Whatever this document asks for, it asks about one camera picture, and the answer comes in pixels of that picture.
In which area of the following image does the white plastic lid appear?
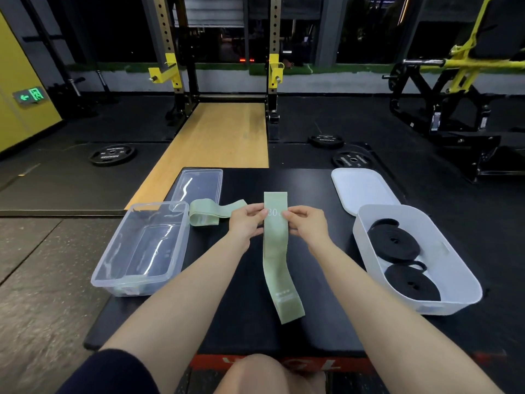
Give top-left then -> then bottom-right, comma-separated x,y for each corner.
331,167 -> 402,218

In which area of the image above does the thin black resistance band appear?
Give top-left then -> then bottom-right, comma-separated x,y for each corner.
384,260 -> 442,302

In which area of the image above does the wooden lifting platform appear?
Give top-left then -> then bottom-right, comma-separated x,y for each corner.
125,103 -> 270,210

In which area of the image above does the yellow black exercise machine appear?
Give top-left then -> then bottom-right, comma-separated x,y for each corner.
382,0 -> 525,183

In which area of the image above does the grey window blind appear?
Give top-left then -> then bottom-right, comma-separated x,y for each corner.
174,0 -> 246,28

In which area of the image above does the black weight plate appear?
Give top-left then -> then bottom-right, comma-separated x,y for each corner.
308,134 -> 345,150
88,143 -> 137,167
331,150 -> 375,170

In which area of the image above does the clear plastic lid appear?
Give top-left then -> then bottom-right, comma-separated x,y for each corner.
168,168 -> 224,210

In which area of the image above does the wide black resistance band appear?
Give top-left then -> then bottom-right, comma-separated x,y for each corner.
367,218 -> 422,264

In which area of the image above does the green exit sign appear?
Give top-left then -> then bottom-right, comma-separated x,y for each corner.
12,85 -> 48,106

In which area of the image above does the person's right forearm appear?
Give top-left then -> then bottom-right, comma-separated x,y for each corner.
311,237 -> 503,394

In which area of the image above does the person's left leg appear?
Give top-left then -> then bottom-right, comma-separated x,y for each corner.
213,354 -> 327,394

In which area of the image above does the yellow black squat rack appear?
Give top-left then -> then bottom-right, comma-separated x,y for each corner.
141,0 -> 286,141

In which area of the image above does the person's right hand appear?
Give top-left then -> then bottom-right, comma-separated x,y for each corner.
282,205 -> 333,253

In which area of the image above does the black plyo platform red side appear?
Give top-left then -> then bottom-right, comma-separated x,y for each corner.
83,167 -> 525,374

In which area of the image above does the person's left hand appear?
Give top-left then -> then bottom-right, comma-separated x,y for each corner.
228,202 -> 270,253

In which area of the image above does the white plastic bin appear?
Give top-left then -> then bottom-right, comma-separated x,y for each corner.
352,204 -> 483,316

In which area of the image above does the clear plastic container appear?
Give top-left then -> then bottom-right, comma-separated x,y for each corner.
90,201 -> 191,298

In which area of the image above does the black upright bar holder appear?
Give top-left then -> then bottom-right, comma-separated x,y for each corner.
95,69 -> 120,105

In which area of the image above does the person's left forearm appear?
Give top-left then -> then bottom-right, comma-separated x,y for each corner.
100,235 -> 251,394

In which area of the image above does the dark navy shirt sleeve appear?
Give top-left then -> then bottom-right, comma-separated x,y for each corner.
55,349 -> 161,394

